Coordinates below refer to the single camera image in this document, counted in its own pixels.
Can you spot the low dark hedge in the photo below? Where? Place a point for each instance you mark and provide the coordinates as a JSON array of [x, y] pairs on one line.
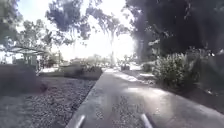
[[83, 71]]

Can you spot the tall thin tree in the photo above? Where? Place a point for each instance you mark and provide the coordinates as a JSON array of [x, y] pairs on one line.
[[111, 30]]

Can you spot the grey concrete path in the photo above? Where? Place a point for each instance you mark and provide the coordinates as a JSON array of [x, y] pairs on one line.
[[123, 100]]

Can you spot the green bush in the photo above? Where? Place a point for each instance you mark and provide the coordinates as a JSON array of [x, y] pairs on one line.
[[170, 68]]

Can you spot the robot's own part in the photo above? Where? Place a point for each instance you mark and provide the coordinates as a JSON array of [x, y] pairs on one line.
[[146, 120], [80, 121]]

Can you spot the brown mulch ground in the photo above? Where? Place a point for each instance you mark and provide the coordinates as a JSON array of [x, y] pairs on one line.
[[200, 96], [50, 100]]

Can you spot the group of dark trees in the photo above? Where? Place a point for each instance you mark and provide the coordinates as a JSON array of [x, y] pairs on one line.
[[173, 23]]

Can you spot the flat-roofed shelter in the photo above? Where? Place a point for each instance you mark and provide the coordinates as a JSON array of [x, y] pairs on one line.
[[28, 55]]

